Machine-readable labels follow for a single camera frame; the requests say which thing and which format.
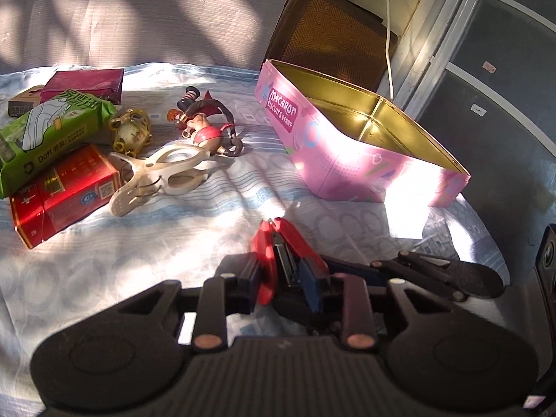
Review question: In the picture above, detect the grey padded backboard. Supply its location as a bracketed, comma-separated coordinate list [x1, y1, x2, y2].
[1, 0, 286, 73]

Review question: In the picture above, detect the red anime figurine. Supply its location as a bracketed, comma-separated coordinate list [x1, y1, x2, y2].
[167, 86, 243, 157]

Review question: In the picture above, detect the pink macaron biscuit tin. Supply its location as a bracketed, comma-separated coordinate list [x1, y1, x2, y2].
[255, 59, 470, 207]

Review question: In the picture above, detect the red cigarette box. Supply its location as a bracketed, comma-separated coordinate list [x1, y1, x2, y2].
[9, 144, 122, 248]

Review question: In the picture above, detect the cream plastic clip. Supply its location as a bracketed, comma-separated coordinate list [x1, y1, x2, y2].
[108, 141, 233, 218]

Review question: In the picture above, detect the blue patterned bedsheet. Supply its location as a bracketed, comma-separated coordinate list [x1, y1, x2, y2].
[1, 63, 510, 416]

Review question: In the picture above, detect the gold ornate trinket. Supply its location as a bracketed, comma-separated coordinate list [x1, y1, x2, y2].
[108, 108, 153, 157]

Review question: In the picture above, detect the green snack packet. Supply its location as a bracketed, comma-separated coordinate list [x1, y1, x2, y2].
[1, 89, 117, 198]

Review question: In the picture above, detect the magenta wallet box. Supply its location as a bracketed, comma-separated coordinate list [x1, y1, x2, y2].
[40, 68, 124, 105]

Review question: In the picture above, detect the white power cable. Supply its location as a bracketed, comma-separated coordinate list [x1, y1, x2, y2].
[382, 0, 396, 100]

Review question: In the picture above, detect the small brown cardboard box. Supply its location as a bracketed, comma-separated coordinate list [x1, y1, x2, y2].
[8, 86, 43, 118]

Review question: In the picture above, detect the frosted glass door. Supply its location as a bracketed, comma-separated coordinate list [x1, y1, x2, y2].
[381, 0, 555, 284]

